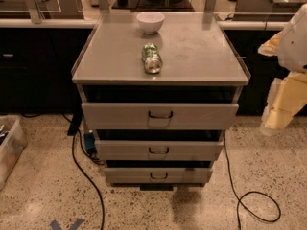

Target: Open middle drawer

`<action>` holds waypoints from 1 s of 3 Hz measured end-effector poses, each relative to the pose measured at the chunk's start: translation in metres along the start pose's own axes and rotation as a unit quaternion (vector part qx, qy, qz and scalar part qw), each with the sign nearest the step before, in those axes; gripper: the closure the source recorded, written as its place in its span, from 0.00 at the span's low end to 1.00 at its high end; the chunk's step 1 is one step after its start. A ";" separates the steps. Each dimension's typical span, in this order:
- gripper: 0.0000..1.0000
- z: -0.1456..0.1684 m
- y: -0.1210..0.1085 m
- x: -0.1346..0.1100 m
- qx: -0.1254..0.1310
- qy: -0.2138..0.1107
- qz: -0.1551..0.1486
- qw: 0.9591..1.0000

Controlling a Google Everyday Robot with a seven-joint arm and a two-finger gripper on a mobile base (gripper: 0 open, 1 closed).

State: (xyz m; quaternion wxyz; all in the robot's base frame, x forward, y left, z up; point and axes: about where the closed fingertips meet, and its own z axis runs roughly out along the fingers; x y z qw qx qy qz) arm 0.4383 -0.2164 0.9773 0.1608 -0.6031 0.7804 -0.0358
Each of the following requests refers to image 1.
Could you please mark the clear plastic storage bin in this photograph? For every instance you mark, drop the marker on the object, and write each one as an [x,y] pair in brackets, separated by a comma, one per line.
[12,142]

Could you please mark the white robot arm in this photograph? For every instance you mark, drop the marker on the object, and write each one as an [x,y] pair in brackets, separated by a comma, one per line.
[292,49]

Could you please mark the left metal bracket post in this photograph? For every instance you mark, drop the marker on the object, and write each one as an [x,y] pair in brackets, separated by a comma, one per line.
[34,11]

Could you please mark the white ceramic bowl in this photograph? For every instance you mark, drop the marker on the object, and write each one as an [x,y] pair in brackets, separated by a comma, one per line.
[150,22]

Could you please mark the green soda can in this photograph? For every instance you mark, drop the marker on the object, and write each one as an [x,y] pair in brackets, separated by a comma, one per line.
[151,58]

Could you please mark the grey metal drawer cabinet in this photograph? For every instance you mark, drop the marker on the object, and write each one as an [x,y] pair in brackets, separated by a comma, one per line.
[199,67]

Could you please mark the grey drawer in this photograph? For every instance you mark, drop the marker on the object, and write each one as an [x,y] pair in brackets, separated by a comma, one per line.
[158,150]
[157,175]
[186,116]

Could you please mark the blue power adapter box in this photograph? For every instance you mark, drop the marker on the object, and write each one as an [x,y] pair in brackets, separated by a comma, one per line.
[89,143]

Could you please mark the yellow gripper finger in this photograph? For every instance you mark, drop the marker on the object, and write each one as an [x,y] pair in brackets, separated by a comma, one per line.
[270,47]
[285,99]

